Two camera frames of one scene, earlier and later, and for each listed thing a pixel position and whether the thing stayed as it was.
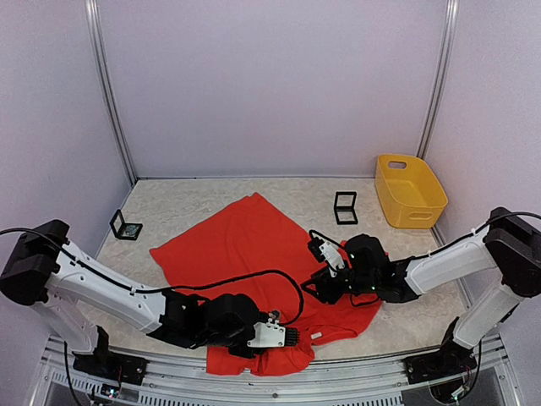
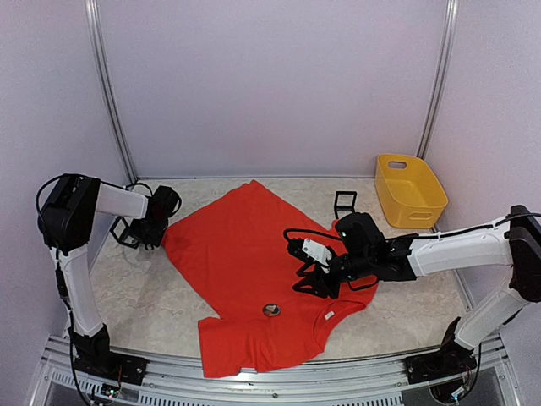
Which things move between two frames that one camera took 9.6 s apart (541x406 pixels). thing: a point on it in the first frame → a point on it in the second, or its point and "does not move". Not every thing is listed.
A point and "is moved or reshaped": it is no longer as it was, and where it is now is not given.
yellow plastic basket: (409, 192) does not move
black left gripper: (248, 353) → (134, 231)
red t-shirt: (250, 249) is moved or reshaped
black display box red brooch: (344, 207) does not move
